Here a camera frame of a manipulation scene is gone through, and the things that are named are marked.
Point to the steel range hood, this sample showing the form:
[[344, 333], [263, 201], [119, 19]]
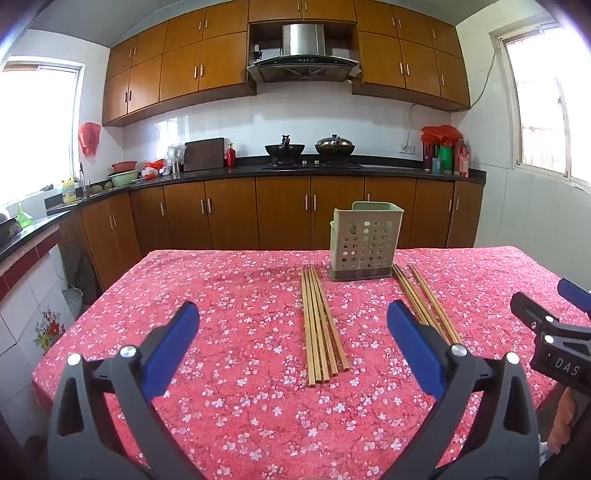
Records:
[[302, 50]]

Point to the dark cutting board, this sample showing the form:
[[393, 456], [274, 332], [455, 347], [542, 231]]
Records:
[[204, 154]]

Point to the bamboo chopstick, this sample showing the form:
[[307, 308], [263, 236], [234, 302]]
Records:
[[314, 332], [410, 290], [319, 332], [334, 332], [326, 332], [416, 290], [433, 300], [308, 332]]

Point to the wooden base cabinets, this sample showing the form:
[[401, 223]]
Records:
[[231, 212]]

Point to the green bottle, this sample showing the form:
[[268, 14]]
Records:
[[446, 159]]

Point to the green funnel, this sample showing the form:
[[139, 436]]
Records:
[[24, 218]]

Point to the large red bottle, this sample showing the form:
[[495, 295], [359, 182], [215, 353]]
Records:
[[461, 159]]

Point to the metal faucet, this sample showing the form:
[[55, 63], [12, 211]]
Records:
[[82, 180]]

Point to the clear plastic jar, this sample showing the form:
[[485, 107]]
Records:
[[175, 159]]

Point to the green basin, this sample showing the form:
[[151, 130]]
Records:
[[123, 178]]

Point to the hanging red plastic bag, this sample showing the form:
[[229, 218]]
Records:
[[89, 138]]

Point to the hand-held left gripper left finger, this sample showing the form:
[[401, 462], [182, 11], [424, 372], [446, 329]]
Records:
[[171, 350]]

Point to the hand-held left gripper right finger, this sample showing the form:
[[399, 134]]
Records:
[[415, 346]]

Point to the wooden wall cabinet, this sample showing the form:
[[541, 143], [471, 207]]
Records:
[[406, 60], [180, 69], [300, 9]]

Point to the green perforated utensil holder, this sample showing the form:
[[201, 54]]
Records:
[[364, 244]]

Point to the wooden kitchen cabinets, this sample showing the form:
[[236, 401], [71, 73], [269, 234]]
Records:
[[392, 168]]

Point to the red floral tablecloth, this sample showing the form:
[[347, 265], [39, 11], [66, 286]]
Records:
[[231, 323]]

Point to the black gas stove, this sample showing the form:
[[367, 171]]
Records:
[[311, 164]]

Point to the black wok with lid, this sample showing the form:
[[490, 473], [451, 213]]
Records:
[[335, 146]]

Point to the red basin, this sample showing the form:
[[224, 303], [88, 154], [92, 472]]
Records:
[[124, 166]]

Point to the white wall outlet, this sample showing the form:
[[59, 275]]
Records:
[[408, 149]]

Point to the yellow dish soap bottle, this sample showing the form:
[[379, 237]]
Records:
[[69, 193]]

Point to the person's right hand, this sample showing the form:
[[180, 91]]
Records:
[[564, 415]]

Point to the dark sauce bottle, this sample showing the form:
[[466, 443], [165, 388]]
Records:
[[428, 157]]

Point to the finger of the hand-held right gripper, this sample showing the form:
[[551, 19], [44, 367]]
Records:
[[575, 293], [531, 309]]

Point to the kitchen window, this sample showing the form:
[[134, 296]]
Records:
[[545, 101], [37, 134]]

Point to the small red bottle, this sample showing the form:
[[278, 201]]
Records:
[[230, 157]]

